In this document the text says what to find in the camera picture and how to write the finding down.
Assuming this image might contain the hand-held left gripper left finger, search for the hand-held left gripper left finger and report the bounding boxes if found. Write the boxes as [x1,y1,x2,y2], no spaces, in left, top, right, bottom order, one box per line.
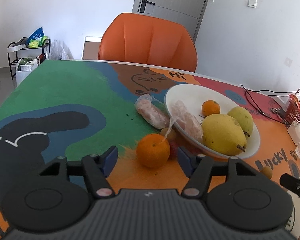
[40,146,118,199]

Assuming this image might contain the large yellow pear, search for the large yellow pear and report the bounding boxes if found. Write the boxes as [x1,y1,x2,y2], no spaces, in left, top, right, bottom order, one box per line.
[202,114,248,156]

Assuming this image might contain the red plastic basket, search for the red plastic basket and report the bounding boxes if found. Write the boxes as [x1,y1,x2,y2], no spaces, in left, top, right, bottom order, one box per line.
[285,94,300,125]

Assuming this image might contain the white plastic bag red print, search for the white plastic bag red print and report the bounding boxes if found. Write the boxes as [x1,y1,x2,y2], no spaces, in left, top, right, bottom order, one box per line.
[50,39,74,60]

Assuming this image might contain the white-framed cork board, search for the white-framed cork board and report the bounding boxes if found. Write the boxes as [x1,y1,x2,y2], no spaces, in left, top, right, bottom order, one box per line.
[82,36,103,60]

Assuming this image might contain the orange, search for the orange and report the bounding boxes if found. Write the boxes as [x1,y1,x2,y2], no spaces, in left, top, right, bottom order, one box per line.
[202,100,220,117]
[136,134,171,168]

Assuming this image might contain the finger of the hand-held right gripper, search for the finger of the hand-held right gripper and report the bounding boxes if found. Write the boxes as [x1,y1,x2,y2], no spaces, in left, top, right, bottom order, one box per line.
[279,173,300,207]

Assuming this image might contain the plastic-wrapped pink food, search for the plastic-wrapped pink food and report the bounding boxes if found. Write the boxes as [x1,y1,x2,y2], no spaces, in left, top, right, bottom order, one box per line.
[136,94,171,128]
[164,100,203,143]

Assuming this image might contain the black door handle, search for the black door handle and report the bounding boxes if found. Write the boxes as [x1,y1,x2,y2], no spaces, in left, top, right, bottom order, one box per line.
[138,0,155,14]

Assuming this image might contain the tan longan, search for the tan longan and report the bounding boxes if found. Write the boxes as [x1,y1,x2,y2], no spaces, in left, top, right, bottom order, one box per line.
[261,166,273,179]
[160,127,177,140]

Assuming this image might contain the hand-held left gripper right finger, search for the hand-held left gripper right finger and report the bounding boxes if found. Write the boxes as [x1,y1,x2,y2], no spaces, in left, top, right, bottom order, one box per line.
[177,146,255,198]

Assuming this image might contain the black cable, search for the black cable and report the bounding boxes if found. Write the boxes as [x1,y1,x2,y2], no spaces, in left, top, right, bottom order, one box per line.
[239,84,290,124]

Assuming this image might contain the white box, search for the white box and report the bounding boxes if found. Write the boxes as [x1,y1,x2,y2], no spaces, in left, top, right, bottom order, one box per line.
[287,121,300,145]

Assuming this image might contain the black shoe rack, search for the black shoe rack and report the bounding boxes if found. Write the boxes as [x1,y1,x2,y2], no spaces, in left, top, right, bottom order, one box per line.
[7,38,51,80]

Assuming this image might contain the green pear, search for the green pear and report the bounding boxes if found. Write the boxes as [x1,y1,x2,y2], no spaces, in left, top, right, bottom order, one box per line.
[227,106,254,137]

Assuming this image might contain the red lychee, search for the red lychee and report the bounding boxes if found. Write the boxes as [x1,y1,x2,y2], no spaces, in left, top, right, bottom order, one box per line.
[169,142,180,158]

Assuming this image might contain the yellow-green packet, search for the yellow-green packet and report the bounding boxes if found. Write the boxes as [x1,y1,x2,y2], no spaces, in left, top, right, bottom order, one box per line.
[29,35,49,48]

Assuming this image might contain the orange chair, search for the orange chair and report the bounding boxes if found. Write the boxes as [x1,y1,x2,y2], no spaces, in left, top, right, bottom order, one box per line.
[98,12,199,73]

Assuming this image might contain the white plate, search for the white plate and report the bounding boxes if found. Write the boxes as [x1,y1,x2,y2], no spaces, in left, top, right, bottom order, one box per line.
[164,84,261,159]

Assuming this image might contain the blue bag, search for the blue bag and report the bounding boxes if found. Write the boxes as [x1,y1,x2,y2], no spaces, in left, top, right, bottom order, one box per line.
[27,27,45,46]

